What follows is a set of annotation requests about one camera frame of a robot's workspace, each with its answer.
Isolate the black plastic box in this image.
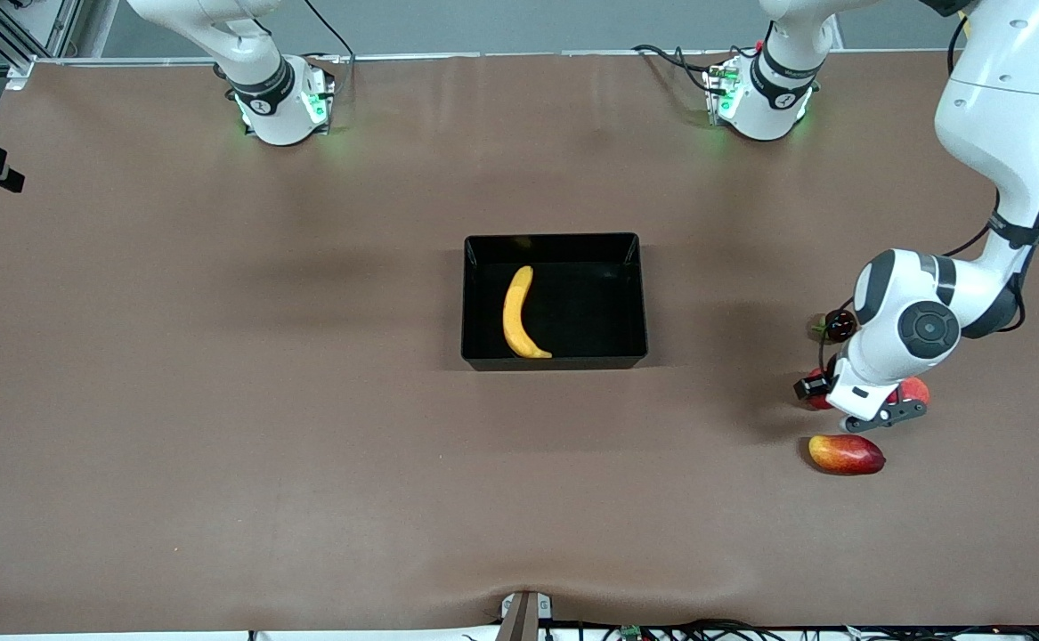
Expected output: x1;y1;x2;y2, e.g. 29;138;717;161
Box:
461;232;649;372

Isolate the yellow banana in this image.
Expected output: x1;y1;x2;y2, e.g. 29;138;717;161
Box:
502;265;554;360

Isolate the red yellow mango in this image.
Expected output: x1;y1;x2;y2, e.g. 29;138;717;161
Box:
808;434;887;476

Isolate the dark purple mangosteen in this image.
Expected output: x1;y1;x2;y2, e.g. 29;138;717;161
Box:
809;308;858;345

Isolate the brown table mat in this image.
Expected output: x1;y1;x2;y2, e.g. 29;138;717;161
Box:
0;52;1039;635

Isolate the aluminium frame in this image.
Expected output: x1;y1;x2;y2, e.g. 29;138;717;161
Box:
0;0;84;90

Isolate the black base power cable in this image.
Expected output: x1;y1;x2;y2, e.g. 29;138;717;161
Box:
633;43;718;94

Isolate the metal table edge rail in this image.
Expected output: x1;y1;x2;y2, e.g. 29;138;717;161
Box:
3;49;952;68

